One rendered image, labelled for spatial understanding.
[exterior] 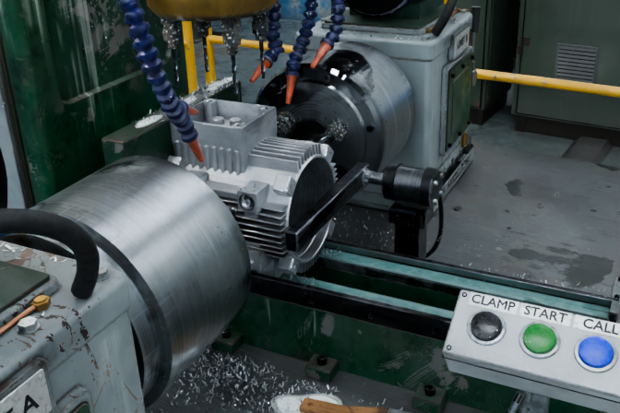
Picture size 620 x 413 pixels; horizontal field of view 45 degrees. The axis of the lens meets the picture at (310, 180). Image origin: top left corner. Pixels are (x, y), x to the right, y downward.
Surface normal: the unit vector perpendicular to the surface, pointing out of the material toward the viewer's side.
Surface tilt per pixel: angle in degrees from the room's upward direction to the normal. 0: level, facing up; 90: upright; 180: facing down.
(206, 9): 90
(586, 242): 0
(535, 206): 0
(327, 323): 90
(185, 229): 47
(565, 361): 32
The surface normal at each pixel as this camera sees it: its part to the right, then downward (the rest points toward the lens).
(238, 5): 0.47, 0.35
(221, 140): -0.44, 0.38
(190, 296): 0.87, -0.06
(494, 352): -0.26, -0.57
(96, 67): 0.90, 0.15
